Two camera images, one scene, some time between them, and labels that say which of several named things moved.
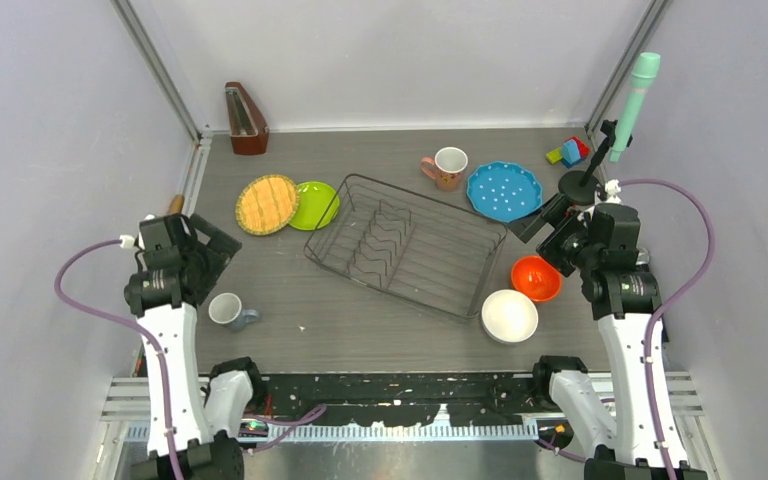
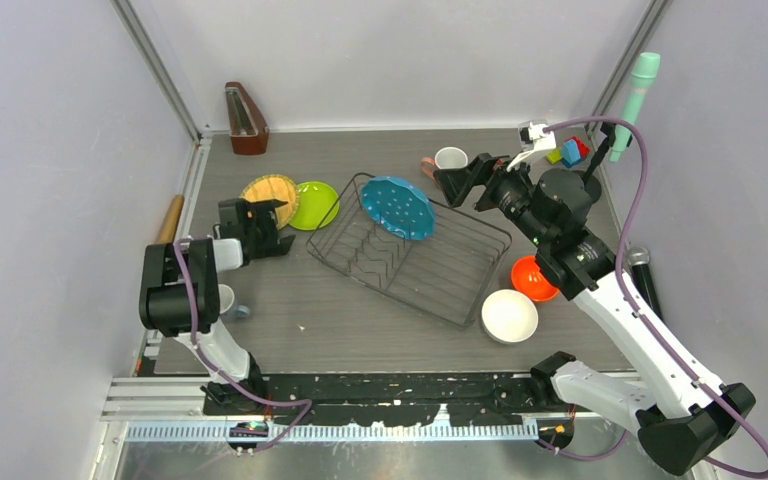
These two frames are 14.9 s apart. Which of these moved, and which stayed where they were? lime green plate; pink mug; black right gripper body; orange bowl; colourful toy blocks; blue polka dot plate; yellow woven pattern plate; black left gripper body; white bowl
Moved: black left gripper body; blue polka dot plate; black right gripper body
Stayed: white bowl; colourful toy blocks; pink mug; yellow woven pattern plate; orange bowl; lime green plate
